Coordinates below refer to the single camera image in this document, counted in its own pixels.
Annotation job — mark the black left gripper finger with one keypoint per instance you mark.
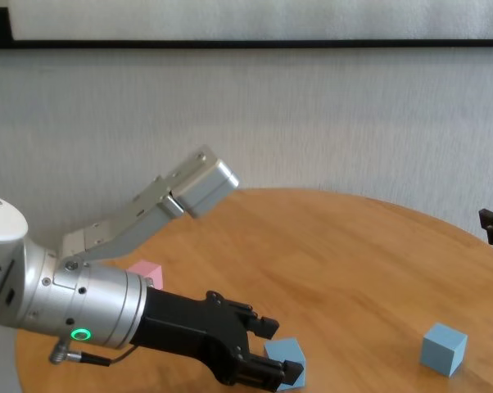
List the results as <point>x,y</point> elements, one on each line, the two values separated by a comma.
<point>279,372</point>
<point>267,326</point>

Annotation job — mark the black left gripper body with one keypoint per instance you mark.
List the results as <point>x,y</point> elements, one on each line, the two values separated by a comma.
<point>189,327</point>

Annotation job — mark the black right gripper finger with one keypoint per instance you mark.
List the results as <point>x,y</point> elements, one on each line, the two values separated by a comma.
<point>490,221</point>

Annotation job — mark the blue cube block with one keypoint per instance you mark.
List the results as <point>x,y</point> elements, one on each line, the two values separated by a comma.
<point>285,350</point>
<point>441,348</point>

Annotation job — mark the pink cube block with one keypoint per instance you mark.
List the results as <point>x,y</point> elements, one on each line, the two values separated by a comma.
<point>148,272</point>

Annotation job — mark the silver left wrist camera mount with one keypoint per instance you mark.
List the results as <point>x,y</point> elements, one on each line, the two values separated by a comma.
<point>205,184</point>

